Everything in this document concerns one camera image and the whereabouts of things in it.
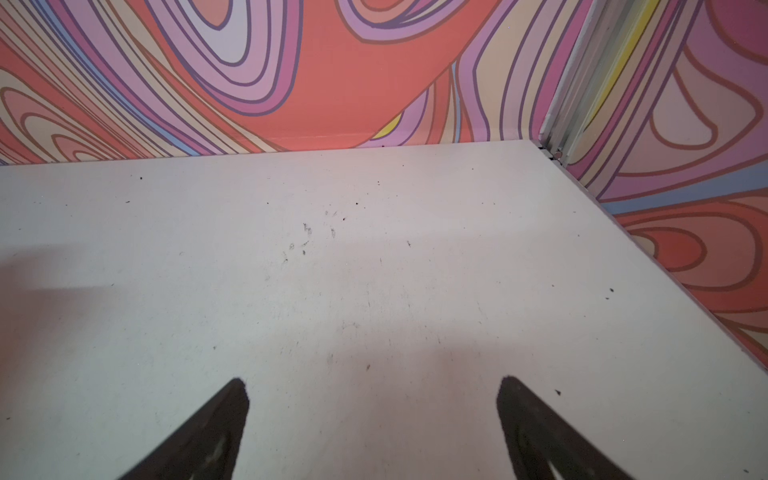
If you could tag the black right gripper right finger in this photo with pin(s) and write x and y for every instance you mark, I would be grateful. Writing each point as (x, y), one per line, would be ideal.
(541, 444)

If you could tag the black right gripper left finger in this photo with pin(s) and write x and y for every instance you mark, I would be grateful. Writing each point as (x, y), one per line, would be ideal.
(206, 446)

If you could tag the aluminium corner frame post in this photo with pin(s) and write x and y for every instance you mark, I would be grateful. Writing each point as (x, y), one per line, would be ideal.
(609, 35)

